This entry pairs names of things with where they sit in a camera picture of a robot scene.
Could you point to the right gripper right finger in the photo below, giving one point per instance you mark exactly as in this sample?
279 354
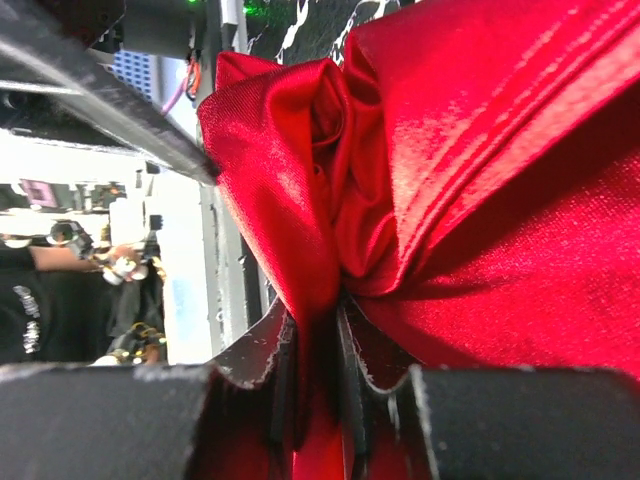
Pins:
402 420

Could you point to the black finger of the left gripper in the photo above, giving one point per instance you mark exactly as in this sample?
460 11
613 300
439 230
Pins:
92 94

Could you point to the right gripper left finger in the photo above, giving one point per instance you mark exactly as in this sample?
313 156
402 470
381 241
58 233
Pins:
230 418

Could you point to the red cloth napkin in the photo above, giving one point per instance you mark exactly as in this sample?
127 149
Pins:
469 173

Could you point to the person in black shirt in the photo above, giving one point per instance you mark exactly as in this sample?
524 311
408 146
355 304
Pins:
67 301

